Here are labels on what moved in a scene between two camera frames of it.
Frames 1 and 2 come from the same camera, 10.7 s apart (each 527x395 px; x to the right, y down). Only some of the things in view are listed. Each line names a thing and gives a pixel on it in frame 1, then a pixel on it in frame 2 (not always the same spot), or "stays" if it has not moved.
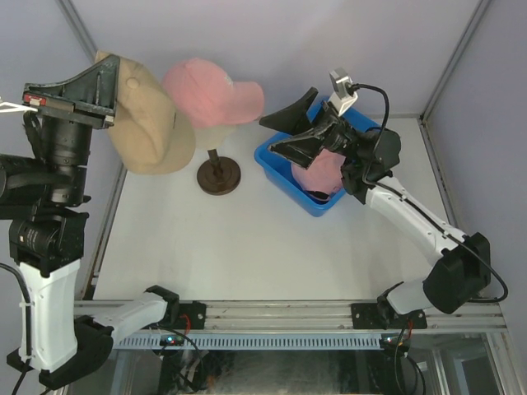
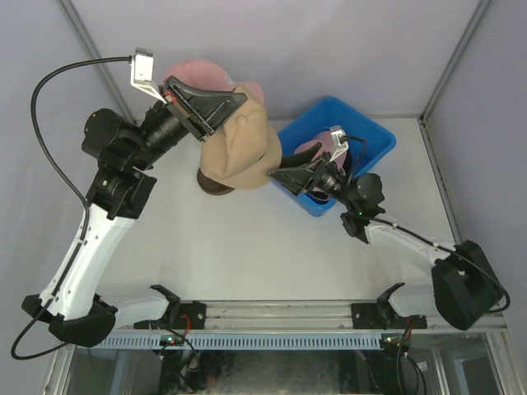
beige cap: (148, 134) to (242, 152)
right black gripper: (305, 149) to (300, 178)
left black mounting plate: (192, 316) stays
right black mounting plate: (366, 316) stays
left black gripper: (90, 96) to (210, 110)
